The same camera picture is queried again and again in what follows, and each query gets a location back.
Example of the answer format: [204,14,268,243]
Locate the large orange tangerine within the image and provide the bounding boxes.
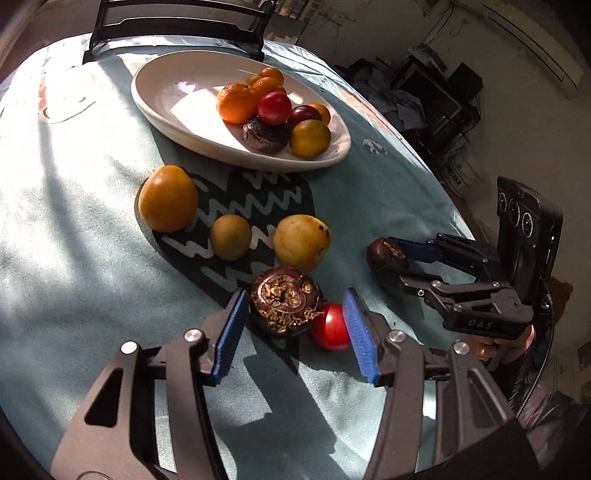
[217,82,262,124]

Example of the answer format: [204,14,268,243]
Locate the yellow-orange orange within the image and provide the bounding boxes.
[139,165,199,233]

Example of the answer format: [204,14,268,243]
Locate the grey cloth pile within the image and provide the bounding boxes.
[342,60,416,134]

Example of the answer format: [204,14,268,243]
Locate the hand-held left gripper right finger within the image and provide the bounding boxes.
[342,287,516,480]

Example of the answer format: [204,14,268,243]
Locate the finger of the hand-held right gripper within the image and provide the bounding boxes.
[385,233,491,274]
[398,274,509,320]

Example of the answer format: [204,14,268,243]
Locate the large dark red plum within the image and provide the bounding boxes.
[287,104,323,127]

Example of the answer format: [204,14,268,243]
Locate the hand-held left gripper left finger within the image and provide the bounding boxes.
[50,287,249,480]

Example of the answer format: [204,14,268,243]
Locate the white printed bucket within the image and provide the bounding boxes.
[438,154,476,199]

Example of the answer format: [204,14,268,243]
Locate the red tomato on table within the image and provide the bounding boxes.
[311,302,354,352]

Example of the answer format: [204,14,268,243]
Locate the person's right hand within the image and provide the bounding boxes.
[465,327,537,371]

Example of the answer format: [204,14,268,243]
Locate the small brown kiwi fruit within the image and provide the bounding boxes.
[210,214,253,261]

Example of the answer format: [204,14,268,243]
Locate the yellow-orange plum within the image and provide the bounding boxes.
[289,119,332,158]

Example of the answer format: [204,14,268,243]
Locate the white oval plate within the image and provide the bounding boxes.
[131,50,352,173]

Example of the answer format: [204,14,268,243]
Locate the light blue printed tablecloth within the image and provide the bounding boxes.
[0,32,476,480]

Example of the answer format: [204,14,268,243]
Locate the person's right forearm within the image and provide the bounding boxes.
[503,342,583,435]

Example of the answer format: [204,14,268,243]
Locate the white air conditioner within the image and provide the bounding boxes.
[480,0,585,100]

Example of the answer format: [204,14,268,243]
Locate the yellow spotted pear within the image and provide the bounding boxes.
[273,214,332,273]

